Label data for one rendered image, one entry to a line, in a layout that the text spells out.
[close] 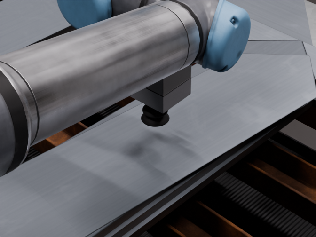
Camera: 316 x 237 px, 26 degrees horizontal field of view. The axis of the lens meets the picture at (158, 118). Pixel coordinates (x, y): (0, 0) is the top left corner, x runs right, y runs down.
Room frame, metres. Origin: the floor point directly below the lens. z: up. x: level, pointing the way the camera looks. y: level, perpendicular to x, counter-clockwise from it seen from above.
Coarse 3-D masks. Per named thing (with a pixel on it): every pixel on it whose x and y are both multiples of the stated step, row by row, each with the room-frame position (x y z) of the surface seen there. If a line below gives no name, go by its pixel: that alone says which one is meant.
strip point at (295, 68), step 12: (252, 60) 1.05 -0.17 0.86; (264, 60) 1.05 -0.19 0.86; (276, 60) 1.05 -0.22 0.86; (288, 60) 1.04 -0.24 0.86; (300, 60) 1.04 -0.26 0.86; (276, 72) 1.01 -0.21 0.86; (288, 72) 1.01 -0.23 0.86; (300, 72) 1.01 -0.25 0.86; (312, 72) 1.01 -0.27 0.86; (300, 84) 0.97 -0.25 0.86; (312, 84) 0.97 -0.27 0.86
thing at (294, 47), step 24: (264, 48) 1.09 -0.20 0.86; (288, 48) 1.09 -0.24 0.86; (192, 72) 1.01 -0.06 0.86; (288, 120) 0.92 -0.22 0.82; (240, 144) 0.83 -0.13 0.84; (216, 168) 0.79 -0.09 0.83; (168, 192) 0.72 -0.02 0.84; (192, 192) 0.74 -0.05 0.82; (120, 216) 0.66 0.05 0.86; (144, 216) 0.68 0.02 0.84
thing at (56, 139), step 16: (80, 128) 1.03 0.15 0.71; (48, 144) 0.98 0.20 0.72; (176, 208) 0.85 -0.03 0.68; (192, 208) 0.83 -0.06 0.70; (208, 208) 0.80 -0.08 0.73; (160, 224) 0.78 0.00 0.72; (176, 224) 0.81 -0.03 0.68; (192, 224) 0.81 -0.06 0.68; (208, 224) 0.80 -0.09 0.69; (224, 224) 0.78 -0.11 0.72
